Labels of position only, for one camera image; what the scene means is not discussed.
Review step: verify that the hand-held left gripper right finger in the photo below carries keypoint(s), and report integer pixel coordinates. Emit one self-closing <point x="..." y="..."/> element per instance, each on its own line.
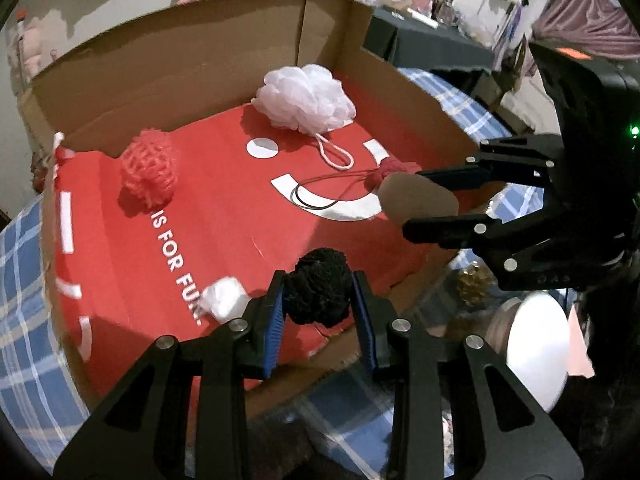
<point x="364" y="325"/>

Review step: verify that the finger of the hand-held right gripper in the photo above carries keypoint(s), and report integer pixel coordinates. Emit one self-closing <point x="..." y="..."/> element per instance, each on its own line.
<point x="450" y="230"/>
<point x="450" y="178"/>

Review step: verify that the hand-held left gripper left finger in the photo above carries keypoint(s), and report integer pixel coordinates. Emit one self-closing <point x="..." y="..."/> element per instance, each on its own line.
<point x="272" y="330"/>

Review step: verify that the beige round sponge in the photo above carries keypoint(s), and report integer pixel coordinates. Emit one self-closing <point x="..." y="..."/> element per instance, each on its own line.
<point x="420" y="200"/>

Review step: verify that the red knitted plush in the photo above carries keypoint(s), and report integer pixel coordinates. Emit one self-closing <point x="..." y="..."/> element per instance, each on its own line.
<point x="395" y="167"/>

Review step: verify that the white mesh bath pouf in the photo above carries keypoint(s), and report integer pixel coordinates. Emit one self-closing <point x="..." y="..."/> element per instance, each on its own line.
<point x="305" y="95"/>

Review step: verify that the coral mesh bath pouf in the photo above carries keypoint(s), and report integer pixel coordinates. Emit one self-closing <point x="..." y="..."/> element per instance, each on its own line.
<point x="150" y="170"/>

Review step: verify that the cardboard box with red inside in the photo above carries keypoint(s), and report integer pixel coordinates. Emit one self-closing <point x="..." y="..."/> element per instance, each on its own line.
<point x="200" y="85"/>

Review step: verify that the pink curtain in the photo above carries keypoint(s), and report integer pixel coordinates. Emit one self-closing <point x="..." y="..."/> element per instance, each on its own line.
<point x="585" y="25"/>

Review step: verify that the dark covered side table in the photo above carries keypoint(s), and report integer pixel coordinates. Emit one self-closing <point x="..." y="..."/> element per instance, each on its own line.
<point x="430" y="45"/>

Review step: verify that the round clear plastic container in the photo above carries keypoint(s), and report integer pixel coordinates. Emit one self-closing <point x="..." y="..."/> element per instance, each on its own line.
<point x="537" y="345"/>

